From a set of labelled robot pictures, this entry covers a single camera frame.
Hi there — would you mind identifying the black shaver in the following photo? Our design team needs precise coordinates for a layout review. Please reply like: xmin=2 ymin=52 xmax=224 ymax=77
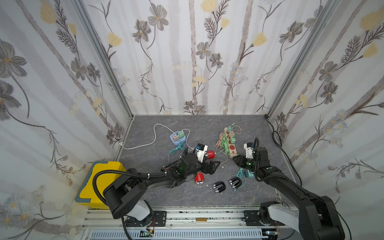
xmin=213 ymin=181 xmax=226 ymax=193
xmin=229 ymin=177 xmax=243 ymax=191

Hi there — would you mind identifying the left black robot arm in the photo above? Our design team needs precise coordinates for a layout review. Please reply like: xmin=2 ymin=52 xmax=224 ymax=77
xmin=92 ymin=153 xmax=221 ymax=219

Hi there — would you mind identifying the teal cable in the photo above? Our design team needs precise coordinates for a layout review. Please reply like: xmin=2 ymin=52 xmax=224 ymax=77
xmin=236 ymin=167 xmax=247 ymax=190

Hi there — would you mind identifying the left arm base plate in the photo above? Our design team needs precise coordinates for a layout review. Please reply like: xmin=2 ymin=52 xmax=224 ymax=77
xmin=125 ymin=211 xmax=167 ymax=228

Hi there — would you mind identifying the teal charger end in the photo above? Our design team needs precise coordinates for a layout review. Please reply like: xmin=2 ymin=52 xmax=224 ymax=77
xmin=243 ymin=170 xmax=254 ymax=178

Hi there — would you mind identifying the blue round power cube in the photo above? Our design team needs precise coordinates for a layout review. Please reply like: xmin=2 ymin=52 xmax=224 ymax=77
xmin=170 ymin=131 xmax=187 ymax=146

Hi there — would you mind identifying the white power cube cable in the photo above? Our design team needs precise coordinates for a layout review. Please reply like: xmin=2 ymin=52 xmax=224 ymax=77
xmin=119 ymin=123 xmax=176 ymax=150

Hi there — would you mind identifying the yellow lidded box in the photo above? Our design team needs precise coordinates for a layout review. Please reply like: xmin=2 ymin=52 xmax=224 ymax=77
xmin=74 ymin=161 xmax=127 ymax=210

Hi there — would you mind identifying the light green cable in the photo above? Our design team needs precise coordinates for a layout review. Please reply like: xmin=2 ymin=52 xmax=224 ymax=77
xmin=215 ymin=124 xmax=236 ymax=155

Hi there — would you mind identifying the beige power strip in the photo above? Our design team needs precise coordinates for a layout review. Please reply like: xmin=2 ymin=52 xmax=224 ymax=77
xmin=223 ymin=127 xmax=238 ymax=159

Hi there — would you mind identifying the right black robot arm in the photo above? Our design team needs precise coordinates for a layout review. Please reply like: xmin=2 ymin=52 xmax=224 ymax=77
xmin=233 ymin=148 xmax=345 ymax=240

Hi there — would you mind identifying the red shaver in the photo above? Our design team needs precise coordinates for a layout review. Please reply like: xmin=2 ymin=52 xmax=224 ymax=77
xmin=205 ymin=151 xmax=216 ymax=159
xmin=195 ymin=173 xmax=205 ymax=186

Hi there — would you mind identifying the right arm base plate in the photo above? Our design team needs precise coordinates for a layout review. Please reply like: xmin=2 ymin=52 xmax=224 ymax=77
xmin=242 ymin=210 xmax=281 ymax=227

